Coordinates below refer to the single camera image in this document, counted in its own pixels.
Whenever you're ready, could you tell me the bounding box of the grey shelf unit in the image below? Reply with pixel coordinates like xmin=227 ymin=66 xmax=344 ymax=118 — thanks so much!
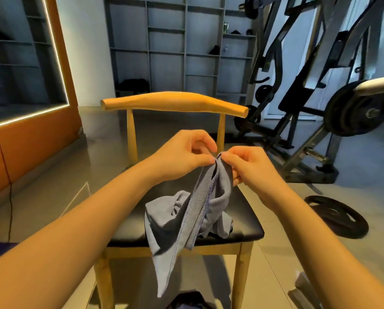
xmin=104 ymin=0 xmax=261 ymax=107

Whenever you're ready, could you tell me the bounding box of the wooden chair with black seat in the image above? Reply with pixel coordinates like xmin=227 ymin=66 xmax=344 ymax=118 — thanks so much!
xmin=92 ymin=91 xmax=266 ymax=309

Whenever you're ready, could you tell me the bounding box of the wall mirror with light strip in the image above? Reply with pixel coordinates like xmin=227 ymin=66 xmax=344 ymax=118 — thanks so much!
xmin=0 ymin=0 xmax=71 ymax=131

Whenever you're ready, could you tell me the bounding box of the black and grey gym machine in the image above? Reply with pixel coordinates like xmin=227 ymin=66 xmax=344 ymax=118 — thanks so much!
xmin=233 ymin=0 xmax=384 ymax=185

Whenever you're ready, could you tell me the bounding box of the person's left hand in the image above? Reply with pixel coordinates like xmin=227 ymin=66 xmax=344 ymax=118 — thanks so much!
xmin=146 ymin=130 xmax=218 ymax=186

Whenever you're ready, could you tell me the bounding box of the loose black weight plate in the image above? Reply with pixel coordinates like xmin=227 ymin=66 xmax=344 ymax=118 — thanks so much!
xmin=304 ymin=195 xmax=370 ymax=239

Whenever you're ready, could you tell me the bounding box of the person's left forearm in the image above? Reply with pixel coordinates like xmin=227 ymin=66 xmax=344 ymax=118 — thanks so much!
xmin=0 ymin=161 xmax=161 ymax=309

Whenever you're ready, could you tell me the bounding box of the pale barbell bar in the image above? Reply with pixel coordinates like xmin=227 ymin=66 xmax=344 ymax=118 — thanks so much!
xmin=354 ymin=75 xmax=384 ymax=97

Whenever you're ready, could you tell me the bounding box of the person's right forearm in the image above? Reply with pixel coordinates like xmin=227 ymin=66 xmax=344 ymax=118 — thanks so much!
xmin=269 ymin=186 xmax=384 ymax=309

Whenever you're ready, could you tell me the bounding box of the black cable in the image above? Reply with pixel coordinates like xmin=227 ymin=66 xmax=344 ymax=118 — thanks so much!
xmin=0 ymin=141 xmax=14 ymax=243

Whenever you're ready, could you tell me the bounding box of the single blue-grey towel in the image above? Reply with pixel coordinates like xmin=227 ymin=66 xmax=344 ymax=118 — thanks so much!
xmin=144 ymin=154 xmax=235 ymax=298

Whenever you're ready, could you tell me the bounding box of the navy blue bag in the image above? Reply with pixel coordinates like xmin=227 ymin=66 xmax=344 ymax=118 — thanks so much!
xmin=166 ymin=291 xmax=217 ymax=309

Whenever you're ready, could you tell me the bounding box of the person's right hand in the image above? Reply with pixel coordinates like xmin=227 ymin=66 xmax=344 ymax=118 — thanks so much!
xmin=221 ymin=146 xmax=292 ymax=206

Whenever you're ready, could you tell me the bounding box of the mounted black weight plate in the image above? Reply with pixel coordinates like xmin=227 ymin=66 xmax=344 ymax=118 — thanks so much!
xmin=324 ymin=82 xmax=384 ymax=138

